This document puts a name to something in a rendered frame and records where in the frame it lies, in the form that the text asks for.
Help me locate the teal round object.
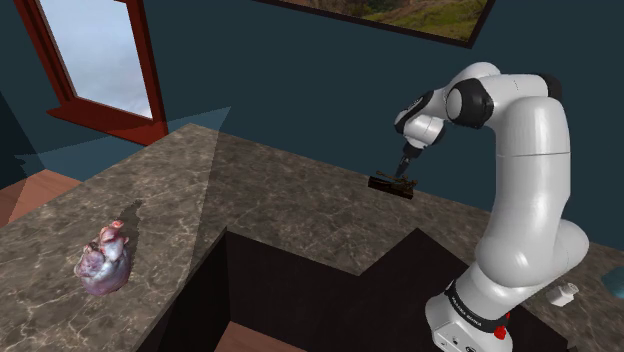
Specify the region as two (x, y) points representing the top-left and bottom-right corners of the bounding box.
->
(600, 266), (624, 301)

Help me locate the red framed window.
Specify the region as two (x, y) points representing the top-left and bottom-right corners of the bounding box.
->
(12, 0), (170, 147)

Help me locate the small white cylinder plug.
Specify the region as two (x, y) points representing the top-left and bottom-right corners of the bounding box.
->
(545, 282), (581, 308)

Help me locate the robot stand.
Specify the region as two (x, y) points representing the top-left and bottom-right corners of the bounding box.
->
(146, 226), (569, 352)

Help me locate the pink purple heart model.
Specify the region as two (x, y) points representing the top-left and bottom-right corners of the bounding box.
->
(73, 219), (133, 298)

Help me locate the dark framed landscape picture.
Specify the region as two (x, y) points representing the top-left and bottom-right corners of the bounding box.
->
(252, 0), (498, 50)

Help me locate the dark brown flat box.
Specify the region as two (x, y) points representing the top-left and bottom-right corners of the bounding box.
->
(367, 169), (419, 201)

